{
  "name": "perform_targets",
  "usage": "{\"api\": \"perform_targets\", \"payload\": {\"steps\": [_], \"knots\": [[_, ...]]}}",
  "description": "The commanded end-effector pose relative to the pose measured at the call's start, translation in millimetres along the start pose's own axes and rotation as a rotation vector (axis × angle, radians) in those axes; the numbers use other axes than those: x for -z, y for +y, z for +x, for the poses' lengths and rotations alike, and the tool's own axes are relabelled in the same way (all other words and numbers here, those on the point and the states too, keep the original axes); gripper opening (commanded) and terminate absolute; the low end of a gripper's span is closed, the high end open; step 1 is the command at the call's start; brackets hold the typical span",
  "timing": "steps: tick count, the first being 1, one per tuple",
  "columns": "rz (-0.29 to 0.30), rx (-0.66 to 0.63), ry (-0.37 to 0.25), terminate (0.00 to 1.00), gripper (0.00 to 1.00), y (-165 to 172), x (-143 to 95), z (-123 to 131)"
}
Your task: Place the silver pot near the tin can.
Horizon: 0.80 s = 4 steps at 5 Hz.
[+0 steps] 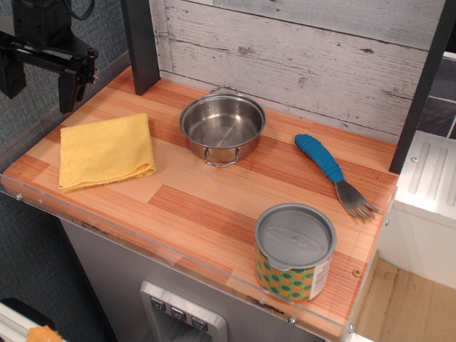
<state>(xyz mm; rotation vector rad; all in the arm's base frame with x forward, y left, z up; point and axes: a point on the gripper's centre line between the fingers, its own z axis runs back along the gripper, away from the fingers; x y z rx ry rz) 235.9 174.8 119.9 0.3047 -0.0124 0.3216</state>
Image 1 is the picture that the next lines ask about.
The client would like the yellow folded cloth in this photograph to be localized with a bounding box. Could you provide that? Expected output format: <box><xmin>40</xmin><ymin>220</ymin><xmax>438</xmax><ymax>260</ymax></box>
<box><xmin>58</xmin><ymin>113</ymin><xmax>156</xmax><ymax>192</ymax></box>

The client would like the silver metal pot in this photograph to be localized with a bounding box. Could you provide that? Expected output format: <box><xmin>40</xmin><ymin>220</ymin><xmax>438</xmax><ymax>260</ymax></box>
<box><xmin>180</xmin><ymin>85</ymin><xmax>266</xmax><ymax>168</ymax></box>

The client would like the black cable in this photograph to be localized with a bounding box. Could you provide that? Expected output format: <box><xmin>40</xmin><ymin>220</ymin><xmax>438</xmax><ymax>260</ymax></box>
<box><xmin>66</xmin><ymin>0</ymin><xmax>97</xmax><ymax>21</ymax></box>

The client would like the white toy sink unit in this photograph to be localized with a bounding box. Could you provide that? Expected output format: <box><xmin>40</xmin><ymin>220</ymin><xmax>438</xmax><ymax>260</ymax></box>
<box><xmin>376</xmin><ymin>51</ymin><xmax>456</xmax><ymax>291</ymax></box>

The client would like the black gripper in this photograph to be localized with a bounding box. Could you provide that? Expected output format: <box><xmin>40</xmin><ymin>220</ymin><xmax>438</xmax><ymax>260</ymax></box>
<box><xmin>1</xmin><ymin>31</ymin><xmax>98</xmax><ymax>114</ymax></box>

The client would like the orange sponge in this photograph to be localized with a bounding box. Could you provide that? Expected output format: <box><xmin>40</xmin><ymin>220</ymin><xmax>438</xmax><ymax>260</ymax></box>
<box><xmin>26</xmin><ymin>326</ymin><xmax>63</xmax><ymax>342</ymax></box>

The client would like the grey dispenser panel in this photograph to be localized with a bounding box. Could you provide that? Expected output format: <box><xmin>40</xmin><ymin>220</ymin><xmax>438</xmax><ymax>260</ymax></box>
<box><xmin>140</xmin><ymin>281</ymin><xmax>228</xmax><ymax>341</ymax></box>

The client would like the dark grey post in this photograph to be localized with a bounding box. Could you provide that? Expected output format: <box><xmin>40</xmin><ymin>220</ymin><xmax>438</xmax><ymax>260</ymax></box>
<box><xmin>120</xmin><ymin>0</ymin><xmax>160</xmax><ymax>95</ymax></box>
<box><xmin>389</xmin><ymin>0</ymin><xmax>455</xmax><ymax>175</ymax></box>

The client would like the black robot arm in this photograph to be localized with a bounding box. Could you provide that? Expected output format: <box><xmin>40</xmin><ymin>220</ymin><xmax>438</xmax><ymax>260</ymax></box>
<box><xmin>1</xmin><ymin>1</ymin><xmax>98</xmax><ymax>114</ymax></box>

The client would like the dark grey right post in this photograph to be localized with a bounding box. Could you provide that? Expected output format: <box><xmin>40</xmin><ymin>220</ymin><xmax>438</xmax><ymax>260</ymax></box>
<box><xmin>389</xmin><ymin>0</ymin><xmax>455</xmax><ymax>175</ymax></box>

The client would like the can with grey lid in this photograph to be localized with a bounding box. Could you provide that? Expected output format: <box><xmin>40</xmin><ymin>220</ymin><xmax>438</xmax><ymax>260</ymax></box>
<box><xmin>254</xmin><ymin>203</ymin><xmax>337</xmax><ymax>302</ymax></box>

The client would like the dark grey left post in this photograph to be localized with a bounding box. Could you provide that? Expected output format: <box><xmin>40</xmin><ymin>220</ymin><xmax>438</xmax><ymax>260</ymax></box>
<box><xmin>120</xmin><ymin>0</ymin><xmax>160</xmax><ymax>95</ymax></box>

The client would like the blue handled fork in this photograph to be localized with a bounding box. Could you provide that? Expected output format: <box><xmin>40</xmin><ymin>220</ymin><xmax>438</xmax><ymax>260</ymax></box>
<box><xmin>294</xmin><ymin>134</ymin><xmax>378</xmax><ymax>220</ymax></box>

